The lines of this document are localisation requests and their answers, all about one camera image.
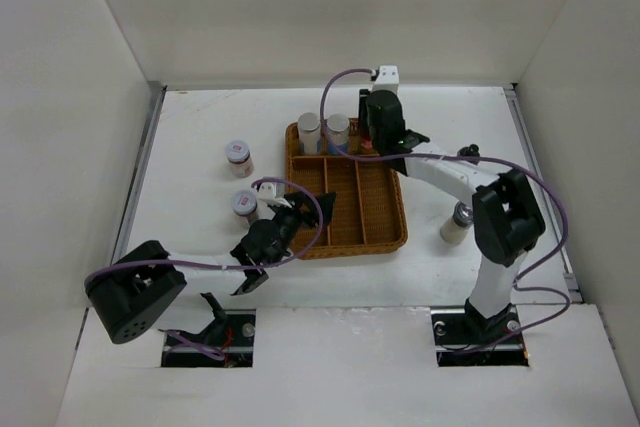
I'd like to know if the white bottle black cap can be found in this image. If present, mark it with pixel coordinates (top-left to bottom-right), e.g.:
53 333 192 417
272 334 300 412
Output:
458 144 480 165

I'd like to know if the red label jar near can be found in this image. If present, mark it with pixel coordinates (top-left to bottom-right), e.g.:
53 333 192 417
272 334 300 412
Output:
231 190 260 228

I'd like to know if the purple cable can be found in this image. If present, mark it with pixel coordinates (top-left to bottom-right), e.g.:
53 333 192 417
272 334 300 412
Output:
82 177 324 362
319 66 572 353

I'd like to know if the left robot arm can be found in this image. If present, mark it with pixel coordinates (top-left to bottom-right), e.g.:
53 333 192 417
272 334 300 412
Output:
84 191 336 345

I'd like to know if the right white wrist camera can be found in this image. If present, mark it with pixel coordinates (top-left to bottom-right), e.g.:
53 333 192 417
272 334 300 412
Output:
371 65 400 95

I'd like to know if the purple label spice jar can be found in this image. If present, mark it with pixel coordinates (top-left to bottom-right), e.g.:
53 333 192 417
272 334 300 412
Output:
297 112 322 156

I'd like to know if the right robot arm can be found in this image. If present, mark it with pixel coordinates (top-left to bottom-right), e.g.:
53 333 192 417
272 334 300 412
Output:
359 89 546 343

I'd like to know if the brown wicker divided tray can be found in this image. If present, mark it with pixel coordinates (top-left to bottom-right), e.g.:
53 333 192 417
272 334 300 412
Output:
285 123 408 260

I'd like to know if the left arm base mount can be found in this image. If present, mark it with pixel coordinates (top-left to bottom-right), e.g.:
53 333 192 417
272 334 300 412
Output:
160 292 257 369

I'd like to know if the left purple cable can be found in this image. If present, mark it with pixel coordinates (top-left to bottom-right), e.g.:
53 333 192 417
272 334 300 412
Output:
82 177 324 362

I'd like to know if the red label jar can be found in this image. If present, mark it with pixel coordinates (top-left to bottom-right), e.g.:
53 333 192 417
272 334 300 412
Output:
231 190 260 228
225 140 254 178

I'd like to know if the white shaker silver cap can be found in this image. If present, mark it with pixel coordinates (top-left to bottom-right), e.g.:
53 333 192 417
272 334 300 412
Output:
440 202 474 245

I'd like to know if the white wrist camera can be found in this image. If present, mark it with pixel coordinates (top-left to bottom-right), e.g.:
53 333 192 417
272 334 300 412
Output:
371 65 400 95
256 182 281 205

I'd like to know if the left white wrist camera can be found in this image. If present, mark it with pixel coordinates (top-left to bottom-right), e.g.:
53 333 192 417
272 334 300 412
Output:
256 182 281 205

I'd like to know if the red sauce bottle yellow cap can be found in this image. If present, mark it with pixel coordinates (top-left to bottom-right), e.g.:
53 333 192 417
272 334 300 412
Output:
359 136 375 155

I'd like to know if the red label jar far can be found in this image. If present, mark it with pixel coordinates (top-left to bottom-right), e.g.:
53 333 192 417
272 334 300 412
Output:
225 140 254 178

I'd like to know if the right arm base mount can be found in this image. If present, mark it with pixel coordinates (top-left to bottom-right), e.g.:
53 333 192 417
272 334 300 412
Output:
431 306 529 367

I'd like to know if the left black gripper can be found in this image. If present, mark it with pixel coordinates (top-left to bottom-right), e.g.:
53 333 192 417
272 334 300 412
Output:
268 191 335 268

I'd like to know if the blue label spice jar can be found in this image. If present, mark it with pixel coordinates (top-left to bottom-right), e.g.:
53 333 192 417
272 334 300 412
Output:
326 114 350 155

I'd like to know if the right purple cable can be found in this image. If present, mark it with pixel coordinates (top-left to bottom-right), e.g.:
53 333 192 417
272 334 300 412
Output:
319 66 572 353

